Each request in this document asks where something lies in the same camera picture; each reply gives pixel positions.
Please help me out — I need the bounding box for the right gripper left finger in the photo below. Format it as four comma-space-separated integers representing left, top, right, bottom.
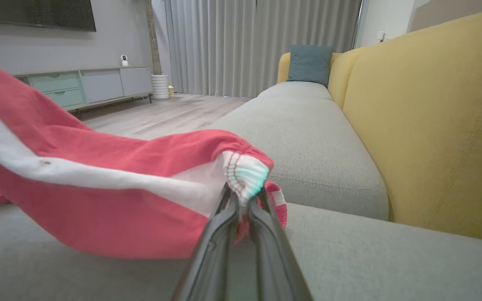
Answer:
172, 184, 240, 301

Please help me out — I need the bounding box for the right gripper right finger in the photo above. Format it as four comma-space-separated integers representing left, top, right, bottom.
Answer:
247, 187, 313, 301

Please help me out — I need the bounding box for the red white-sleeved T-shirt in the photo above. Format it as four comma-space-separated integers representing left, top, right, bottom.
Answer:
0, 54, 288, 260

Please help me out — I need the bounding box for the grey and yellow sofa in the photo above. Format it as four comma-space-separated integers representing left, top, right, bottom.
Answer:
0, 201, 482, 301

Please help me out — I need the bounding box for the grey sofa seat cushion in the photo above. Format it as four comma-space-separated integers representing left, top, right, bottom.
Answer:
210, 81, 390, 221

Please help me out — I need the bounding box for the white ribbed plant pot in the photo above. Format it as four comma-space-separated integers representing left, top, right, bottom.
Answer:
151, 74, 170, 100

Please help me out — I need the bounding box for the teal throw pillow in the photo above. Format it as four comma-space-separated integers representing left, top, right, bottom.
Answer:
287, 44, 333, 88

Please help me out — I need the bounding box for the yellow sofa backrest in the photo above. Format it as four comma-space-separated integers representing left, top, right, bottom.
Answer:
328, 5, 482, 244

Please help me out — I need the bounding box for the grey and mint TV cabinet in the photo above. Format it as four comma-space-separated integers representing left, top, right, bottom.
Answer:
13, 66, 154, 112

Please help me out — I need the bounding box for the grey pleated curtain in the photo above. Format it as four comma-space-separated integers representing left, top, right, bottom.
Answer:
164, 0, 364, 99

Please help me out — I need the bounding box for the black wall television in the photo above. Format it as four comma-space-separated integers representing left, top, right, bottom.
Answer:
0, 0, 97, 32

